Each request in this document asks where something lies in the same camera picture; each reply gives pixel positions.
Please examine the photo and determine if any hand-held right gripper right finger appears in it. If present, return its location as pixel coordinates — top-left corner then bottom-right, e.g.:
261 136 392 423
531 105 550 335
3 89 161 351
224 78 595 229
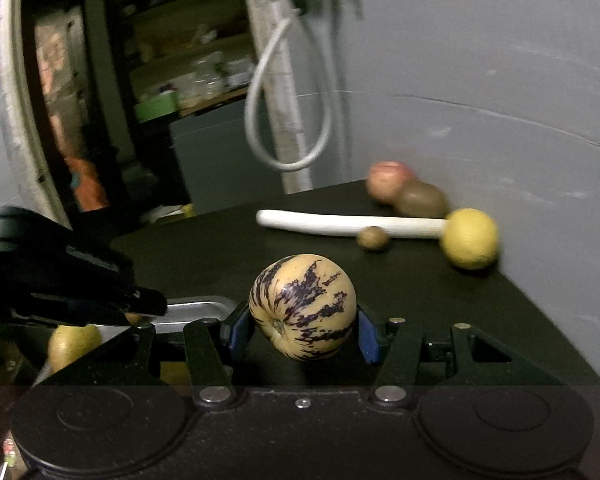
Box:
355 305 569 406

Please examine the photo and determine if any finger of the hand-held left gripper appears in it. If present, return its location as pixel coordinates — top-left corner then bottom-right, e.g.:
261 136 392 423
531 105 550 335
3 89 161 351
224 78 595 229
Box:
10 282 169 330

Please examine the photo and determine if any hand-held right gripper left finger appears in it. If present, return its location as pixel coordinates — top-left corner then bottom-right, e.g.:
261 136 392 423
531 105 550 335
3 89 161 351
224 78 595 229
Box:
32 302 257 407

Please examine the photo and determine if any rectangular metal tray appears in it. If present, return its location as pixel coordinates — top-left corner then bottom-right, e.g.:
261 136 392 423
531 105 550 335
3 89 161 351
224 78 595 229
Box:
125 297 242 336

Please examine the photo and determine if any striped pepino melon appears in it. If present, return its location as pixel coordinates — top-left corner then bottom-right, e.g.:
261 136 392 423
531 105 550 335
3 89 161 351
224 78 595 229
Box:
249 254 357 361

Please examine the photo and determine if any yellow-green pear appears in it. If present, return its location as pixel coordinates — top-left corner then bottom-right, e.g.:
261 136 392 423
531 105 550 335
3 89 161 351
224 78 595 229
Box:
47 324 104 372

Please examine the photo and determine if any orange cloth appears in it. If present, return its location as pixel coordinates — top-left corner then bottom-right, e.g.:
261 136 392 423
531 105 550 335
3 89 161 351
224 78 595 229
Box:
64 154 112 212

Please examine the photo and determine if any small brown kiwi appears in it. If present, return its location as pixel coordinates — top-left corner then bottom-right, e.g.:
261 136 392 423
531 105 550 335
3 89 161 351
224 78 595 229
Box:
356 226 390 252

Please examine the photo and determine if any white cylindrical stick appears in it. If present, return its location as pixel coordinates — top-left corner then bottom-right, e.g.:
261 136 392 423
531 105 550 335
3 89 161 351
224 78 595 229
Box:
256 209 451 239

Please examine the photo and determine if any yellow lemon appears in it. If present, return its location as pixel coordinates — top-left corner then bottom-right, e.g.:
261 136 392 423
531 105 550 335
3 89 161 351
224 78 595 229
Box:
439 208 500 271

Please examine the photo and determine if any large brown kiwi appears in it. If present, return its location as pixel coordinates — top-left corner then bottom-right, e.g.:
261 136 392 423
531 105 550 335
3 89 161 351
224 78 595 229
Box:
394 180 450 219

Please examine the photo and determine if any red apple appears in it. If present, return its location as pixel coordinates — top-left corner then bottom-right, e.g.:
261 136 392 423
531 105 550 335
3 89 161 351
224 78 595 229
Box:
366 161 417 206

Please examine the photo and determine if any dark grey cabinet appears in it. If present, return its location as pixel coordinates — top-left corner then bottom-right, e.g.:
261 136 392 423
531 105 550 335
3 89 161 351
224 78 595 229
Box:
170 94 288 214

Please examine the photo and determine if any green box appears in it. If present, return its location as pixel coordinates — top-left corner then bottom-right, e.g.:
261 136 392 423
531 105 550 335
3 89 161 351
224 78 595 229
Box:
135 92 179 122

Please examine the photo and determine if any wooden storage shelf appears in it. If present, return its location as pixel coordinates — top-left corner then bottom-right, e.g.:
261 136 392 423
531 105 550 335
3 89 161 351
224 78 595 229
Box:
104 0 257 117

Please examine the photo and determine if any white door frame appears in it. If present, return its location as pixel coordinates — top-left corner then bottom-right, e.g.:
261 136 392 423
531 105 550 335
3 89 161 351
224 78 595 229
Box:
0 0 74 232

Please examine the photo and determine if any white flexible hose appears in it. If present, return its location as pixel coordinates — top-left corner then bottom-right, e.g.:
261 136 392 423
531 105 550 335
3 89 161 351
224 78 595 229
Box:
244 7 334 172

